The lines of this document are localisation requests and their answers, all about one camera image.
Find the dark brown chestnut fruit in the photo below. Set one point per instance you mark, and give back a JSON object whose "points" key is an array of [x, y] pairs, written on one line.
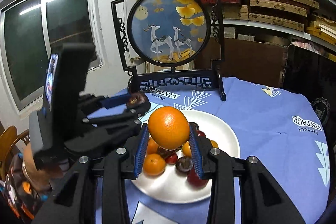
{"points": [[136, 99]]}

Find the blue printed tablecloth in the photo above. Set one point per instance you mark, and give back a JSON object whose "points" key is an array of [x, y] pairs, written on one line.
{"points": [[280, 128]]}

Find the dark brown water chestnut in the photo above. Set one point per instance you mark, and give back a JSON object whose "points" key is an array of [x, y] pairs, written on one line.
{"points": [[194, 125]]}

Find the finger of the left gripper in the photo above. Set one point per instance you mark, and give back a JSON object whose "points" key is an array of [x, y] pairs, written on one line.
{"points": [[130, 117], [90, 103]]}

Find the large orange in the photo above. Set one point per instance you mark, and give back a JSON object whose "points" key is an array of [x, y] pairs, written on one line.
{"points": [[168, 127]]}

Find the large dark red plum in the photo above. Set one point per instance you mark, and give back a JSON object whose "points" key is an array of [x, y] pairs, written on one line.
{"points": [[194, 180]]}

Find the small dark red plum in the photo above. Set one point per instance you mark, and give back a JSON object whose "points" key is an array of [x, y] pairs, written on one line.
{"points": [[201, 133]]}

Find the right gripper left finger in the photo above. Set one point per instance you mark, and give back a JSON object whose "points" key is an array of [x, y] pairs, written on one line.
{"points": [[90, 182]]}

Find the smartphone on left gripper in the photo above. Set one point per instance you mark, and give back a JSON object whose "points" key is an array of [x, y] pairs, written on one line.
{"points": [[50, 76]]}

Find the small red cherry tomato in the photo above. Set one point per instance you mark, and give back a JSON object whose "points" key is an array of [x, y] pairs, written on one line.
{"points": [[171, 159]]}

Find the round deer art screen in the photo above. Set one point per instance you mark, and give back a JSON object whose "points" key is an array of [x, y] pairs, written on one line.
{"points": [[155, 38]]}

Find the orange mandarin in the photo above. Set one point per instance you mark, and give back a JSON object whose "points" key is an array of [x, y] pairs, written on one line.
{"points": [[154, 165]]}

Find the aluminium frame window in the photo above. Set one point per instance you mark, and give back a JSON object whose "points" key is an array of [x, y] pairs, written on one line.
{"points": [[30, 30]]}

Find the wooden chair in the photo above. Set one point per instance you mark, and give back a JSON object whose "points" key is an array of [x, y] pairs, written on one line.
{"points": [[9, 139]]}

